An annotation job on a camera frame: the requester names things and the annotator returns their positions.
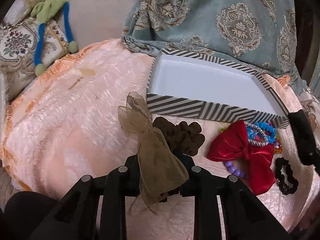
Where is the beige floral embroidered pillow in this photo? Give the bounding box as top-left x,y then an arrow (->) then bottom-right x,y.
1,17 -> 68,101

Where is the blue bead bracelet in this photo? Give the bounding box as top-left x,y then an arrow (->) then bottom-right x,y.
246,121 -> 278,144

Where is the olive organza bow hair clip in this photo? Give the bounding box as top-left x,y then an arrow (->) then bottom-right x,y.
118,92 -> 189,213

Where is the green blue plush toy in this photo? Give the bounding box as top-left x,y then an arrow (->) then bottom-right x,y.
31,0 -> 78,76

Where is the black scrunchie hair tie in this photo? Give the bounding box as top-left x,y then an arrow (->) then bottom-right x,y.
274,156 -> 299,196

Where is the brown fabric scrunchie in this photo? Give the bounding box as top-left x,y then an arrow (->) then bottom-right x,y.
153,116 -> 205,157

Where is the pink quilted bedspread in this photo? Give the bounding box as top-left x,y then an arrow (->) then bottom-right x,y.
1,39 -> 319,239

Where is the teal damask blanket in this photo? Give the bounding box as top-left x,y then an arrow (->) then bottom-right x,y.
121,0 -> 306,94

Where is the purple bead bracelet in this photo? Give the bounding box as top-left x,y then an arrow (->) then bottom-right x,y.
224,160 -> 249,180

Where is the striped black white box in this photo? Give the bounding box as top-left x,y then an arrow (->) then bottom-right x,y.
146,49 -> 290,128

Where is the orange amber bead bracelet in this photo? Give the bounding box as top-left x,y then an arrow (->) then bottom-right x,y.
273,139 -> 283,155

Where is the red satin bow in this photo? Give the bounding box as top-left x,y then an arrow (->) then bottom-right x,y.
207,120 -> 275,196

